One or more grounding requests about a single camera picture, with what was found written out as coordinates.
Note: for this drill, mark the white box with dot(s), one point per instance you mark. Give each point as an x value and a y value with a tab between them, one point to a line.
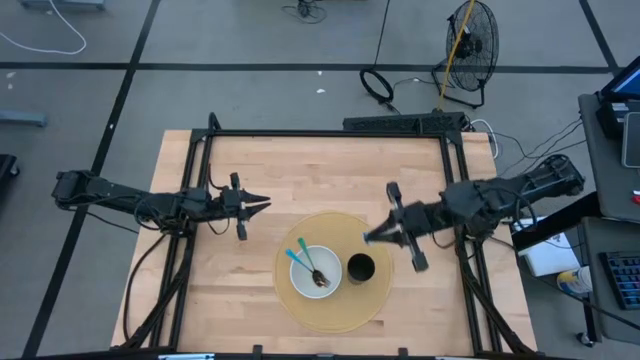
550	257

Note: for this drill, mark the grey floor bar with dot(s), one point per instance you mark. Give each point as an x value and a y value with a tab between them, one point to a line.
22	119

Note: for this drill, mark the red object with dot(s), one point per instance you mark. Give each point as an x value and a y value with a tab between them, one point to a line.
636	196

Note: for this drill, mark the black chair base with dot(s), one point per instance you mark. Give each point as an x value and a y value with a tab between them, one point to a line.
6	170

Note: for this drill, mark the wipes canister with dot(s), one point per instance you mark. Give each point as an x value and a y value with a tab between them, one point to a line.
575	281

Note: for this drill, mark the round yellow woven placemat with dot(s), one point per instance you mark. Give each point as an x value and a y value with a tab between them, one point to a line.
345	312

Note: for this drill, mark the grey tablet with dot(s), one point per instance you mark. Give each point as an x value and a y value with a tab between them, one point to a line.
632	140

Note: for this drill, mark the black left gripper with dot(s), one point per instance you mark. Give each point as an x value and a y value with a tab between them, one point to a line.
232	202

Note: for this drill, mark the black metal table frame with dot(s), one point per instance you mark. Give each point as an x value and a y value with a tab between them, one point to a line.
350	134

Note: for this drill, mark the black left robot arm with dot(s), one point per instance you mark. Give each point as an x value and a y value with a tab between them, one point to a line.
125	197

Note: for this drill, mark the white bowl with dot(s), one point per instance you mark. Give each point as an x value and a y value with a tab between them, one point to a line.
305	285

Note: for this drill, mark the black desk beam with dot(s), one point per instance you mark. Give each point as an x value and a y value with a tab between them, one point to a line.
555	225

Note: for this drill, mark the black device box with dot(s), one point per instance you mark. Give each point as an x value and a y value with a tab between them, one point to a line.
609	122

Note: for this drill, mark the grey keyboard desk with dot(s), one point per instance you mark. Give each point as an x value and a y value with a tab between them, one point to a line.
595	280

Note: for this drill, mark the grey cart base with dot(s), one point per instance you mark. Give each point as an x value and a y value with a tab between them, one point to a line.
62	4

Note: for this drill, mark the black keyboard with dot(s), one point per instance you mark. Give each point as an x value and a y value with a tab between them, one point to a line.
625	277

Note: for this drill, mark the black cup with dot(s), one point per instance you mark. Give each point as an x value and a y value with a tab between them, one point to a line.
361	270

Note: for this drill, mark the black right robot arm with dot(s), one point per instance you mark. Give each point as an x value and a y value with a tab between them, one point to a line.
500	197

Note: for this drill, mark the black floor fan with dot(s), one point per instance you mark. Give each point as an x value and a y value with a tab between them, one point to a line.
472	50

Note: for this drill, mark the computer monitor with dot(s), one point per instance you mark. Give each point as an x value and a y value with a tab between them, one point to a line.
625	82

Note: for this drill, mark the black perforated box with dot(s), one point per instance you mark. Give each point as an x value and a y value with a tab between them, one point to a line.
400	123

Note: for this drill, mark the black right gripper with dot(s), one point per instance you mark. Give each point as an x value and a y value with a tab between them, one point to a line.
415	220

